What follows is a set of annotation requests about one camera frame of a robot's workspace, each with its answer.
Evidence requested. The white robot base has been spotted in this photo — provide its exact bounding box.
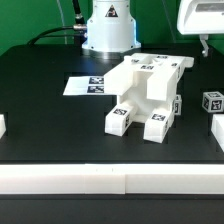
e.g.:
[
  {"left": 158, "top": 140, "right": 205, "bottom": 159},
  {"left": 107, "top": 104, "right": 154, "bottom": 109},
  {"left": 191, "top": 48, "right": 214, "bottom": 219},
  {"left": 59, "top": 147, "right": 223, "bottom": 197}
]
[{"left": 82, "top": 0, "right": 141, "bottom": 59}]

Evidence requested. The white part at right edge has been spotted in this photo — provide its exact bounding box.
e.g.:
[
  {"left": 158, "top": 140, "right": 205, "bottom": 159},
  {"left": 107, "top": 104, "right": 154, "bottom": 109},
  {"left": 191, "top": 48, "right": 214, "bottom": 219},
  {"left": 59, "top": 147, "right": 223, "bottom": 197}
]
[{"left": 211, "top": 114, "right": 224, "bottom": 152}]

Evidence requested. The white chair seat part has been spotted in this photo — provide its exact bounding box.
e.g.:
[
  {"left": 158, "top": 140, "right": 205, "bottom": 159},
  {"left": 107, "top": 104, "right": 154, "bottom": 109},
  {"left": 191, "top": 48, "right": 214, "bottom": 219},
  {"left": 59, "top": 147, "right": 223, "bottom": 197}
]
[{"left": 117, "top": 66, "right": 179, "bottom": 122}]

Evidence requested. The white part at left edge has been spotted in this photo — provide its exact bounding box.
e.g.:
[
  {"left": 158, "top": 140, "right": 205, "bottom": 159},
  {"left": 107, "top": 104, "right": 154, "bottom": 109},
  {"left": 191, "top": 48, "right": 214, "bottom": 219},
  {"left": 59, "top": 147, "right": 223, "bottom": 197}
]
[{"left": 0, "top": 114, "right": 6, "bottom": 139}]

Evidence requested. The white tagged cube nut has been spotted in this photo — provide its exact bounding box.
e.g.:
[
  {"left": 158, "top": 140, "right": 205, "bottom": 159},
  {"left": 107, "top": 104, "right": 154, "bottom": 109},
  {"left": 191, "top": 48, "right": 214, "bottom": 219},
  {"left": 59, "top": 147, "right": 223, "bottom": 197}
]
[{"left": 174, "top": 94, "right": 182, "bottom": 115}]

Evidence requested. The white front fence rail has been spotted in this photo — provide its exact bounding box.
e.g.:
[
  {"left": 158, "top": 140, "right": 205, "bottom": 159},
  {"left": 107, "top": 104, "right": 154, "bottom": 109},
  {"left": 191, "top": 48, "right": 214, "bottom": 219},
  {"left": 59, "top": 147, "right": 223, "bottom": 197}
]
[{"left": 0, "top": 164, "right": 224, "bottom": 194}]

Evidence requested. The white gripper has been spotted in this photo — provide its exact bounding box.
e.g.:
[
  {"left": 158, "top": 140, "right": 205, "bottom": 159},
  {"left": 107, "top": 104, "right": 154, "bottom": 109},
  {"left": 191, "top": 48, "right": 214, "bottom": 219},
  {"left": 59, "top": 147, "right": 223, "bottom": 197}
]
[{"left": 177, "top": 0, "right": 224, "bottom": 57}]

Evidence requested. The white part at edge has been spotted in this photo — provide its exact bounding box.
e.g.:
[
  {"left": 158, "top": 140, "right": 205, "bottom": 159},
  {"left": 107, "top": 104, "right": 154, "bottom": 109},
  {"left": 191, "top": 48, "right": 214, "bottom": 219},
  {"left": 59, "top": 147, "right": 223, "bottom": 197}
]
[
  {"left": 211, "top": 114, "right": 224, "bottom": 152},
  {"left": 0, "top": 114, "right": 6, "bottom": 139}
]

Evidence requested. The white chair back frame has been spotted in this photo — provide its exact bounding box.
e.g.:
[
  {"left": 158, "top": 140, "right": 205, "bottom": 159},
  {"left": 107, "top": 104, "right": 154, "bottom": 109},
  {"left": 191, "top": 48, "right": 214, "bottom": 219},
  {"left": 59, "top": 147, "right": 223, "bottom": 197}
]
[{"left": 104, "top": 53, "right": 194, "bottom": 101}]

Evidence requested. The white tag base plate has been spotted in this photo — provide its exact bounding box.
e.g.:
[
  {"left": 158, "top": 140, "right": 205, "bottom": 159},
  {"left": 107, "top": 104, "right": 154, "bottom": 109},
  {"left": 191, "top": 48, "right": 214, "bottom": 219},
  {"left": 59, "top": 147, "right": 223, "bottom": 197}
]
[{"left": 63, "top": 76, "right": 104, "bottom": 96}]

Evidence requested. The black cable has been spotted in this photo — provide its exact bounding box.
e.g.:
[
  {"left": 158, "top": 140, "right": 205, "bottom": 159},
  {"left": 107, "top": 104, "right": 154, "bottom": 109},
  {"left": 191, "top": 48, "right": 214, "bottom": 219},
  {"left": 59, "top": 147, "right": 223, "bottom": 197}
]
[{"left": 26, "top": 0, "right": 88, "bottom": 46}]

